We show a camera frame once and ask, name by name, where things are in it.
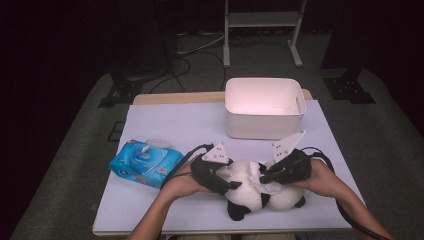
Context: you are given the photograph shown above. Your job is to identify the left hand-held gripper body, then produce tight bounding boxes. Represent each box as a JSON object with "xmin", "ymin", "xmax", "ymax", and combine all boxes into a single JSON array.
[{"xmin": 190, "ymin": 142, "xmax": 234, "ymax": 189}]

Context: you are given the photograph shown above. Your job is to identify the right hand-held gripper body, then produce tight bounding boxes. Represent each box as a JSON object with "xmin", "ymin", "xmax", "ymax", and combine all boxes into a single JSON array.
[{"xmin": 266, "ymin": 129, "xmax": 313, "ymax": 186}]

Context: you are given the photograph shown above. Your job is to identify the white wet wipe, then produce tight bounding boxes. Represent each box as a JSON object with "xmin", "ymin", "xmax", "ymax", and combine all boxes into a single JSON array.
[{"xmin": 248, "ymin": 161, "xmax": 285, "ymax": 197}]

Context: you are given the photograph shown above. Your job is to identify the panda plush toy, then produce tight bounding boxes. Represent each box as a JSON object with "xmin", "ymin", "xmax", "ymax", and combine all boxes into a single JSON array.
[{"xmin": 224, "ymin": 159, "xmax": 307, "ymax": 222}]

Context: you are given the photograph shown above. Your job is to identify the blue wet wipes pack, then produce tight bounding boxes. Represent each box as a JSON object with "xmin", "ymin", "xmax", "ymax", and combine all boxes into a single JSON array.
[{"xmin": 108, "ymin": 138, "xmax": 185, "ymax": 189}]

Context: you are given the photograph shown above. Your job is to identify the person's left hand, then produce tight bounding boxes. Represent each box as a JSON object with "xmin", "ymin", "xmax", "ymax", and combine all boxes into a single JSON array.
[{"xmin": 161, "ymin": 161, "xmax": 213, "ymax": 201}]

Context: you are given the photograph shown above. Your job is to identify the person's right hand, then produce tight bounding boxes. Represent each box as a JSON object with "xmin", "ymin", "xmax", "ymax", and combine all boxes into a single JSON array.
[{"xmin": 289, "ymin": 158, "xmax": 345, "ymax": 198}]

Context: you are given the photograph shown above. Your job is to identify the white plastic bin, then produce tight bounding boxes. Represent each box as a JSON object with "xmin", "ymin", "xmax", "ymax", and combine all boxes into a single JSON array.
[{"xmin": 224, "ymin": 77, "xmax": 308, "ymax": 140}]

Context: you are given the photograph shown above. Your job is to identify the wooden table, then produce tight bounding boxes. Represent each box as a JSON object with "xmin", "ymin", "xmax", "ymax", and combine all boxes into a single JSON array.
[{"xmin": 91, "ymin": 89, "xmax": 366, "ymax": 238}]

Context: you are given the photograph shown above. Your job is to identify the black stand base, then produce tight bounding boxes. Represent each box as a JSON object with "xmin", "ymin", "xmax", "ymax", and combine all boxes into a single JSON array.
[
  {"xmin": 322, "ymin": 76, "xmax": 377, "ymax": 105},
  {"xmin": 98, "ymin": 71, "xmax": 145, "ymax": 108}
]

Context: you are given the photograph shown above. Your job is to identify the white metal stand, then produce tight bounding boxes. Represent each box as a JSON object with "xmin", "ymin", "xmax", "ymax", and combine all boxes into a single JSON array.
[{"xmin": 222, "ymin": 0, "xmax": 308, "ymax": 68}]

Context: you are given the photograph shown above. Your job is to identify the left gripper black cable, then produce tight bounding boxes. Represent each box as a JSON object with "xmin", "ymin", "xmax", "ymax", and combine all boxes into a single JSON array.
[{"xmin": 159, "ymin": 143, "xmax": 215, "ymax": 191}]

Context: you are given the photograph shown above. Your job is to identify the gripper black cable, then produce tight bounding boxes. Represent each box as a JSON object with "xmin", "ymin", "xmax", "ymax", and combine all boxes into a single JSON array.
[
  {"xmin": 301, "ymin": 146, "xmax": 392, "ymax": 240},
  {"xmin": 159, "ymin": 143, "xmax": 215, "ymax": 191}
]

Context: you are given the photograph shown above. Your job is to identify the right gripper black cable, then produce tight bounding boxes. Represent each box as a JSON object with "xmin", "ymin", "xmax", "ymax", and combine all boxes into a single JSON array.
[{"xmin": 301, "ymin": 146, "xmax": 392, "ymax": 240}]

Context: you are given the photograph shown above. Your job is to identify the black floor cables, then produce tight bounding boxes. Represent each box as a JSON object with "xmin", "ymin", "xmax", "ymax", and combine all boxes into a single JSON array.
[{"xmin": 148, "ymin": 49, "xmax": 228, "ymax": 95}]

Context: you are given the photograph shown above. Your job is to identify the grey floor cable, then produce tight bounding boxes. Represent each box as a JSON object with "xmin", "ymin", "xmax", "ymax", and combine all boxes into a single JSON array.
[{"xmin": 176, "ymin": 30, "xmax": 228, "ymax": 56}]

